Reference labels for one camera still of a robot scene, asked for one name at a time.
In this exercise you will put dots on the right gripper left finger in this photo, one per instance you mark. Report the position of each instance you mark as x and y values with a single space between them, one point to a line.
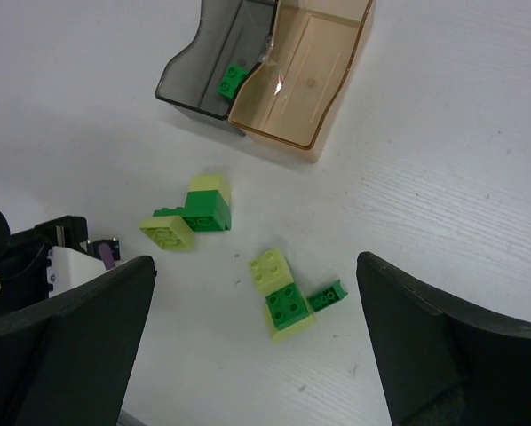
68 360

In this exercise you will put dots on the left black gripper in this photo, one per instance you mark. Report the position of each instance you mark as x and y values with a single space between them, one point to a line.
23 257

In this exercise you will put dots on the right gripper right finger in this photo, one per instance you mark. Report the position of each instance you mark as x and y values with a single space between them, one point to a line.
443 360

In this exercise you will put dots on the dark green thin lego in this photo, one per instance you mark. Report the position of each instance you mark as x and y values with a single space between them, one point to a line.
327 296

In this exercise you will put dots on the light green lego stack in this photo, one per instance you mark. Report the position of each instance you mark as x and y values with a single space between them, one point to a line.
287 311

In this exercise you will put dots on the dark green lego brick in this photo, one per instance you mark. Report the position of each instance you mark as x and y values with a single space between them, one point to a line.
207 204

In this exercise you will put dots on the dark green square lego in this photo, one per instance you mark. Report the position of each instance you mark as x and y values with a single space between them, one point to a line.
231 80

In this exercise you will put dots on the light green lego brick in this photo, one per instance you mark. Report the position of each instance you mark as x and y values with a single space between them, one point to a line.
169 233

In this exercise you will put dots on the orange transparent container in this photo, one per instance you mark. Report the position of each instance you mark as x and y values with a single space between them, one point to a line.
290 100

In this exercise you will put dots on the grey transparent container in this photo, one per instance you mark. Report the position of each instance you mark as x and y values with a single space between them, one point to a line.
229 33

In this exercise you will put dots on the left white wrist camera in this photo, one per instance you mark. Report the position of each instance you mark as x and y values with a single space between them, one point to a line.
70 269

